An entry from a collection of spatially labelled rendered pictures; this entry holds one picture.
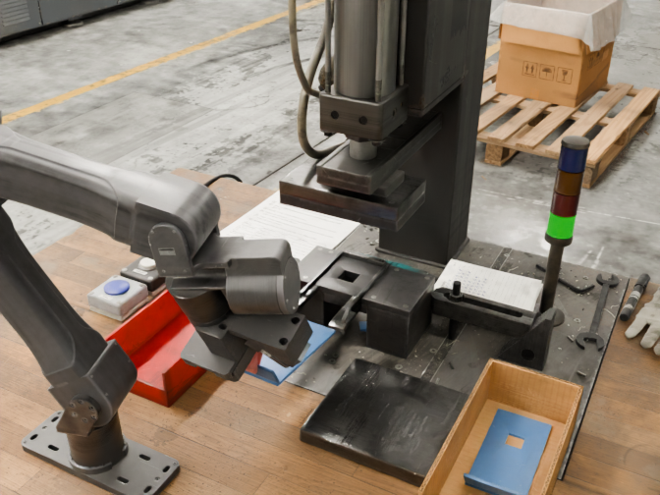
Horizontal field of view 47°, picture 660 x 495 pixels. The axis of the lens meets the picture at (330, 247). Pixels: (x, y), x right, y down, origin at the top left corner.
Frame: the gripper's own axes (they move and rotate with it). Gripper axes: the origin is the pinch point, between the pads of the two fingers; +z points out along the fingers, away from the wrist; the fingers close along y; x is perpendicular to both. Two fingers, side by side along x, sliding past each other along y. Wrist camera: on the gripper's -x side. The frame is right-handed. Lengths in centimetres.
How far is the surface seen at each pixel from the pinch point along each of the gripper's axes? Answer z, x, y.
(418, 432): 12.8, -18.3, 4.1
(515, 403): 18.6, -26.8, 14.6
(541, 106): 225, 53, 273
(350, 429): 11.1, -10.6, 0.7
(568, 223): 13, -26, 41
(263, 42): 267, 284, 330
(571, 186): 8, -25, 43
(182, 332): 15.2, 21.8, 6.2
